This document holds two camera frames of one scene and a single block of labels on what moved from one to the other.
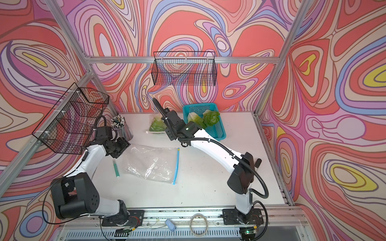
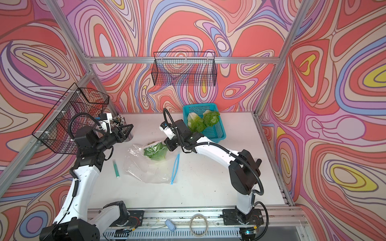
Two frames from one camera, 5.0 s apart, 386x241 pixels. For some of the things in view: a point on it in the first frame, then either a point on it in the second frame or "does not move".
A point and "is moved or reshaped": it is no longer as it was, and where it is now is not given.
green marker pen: x=116 y=168 does not move
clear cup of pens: x=118 y=122 does not move
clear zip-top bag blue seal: x=157 y=163 is moved or reshaped
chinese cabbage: x=193 y=117 does not move
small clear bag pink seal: x=158 y=126 → x=155 y=153
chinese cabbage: x=210 y=118 does not move
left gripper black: x=124 y=144 → x=118 y=135
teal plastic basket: x=216 y=130 does not move
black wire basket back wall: x=184 y=68 does not move
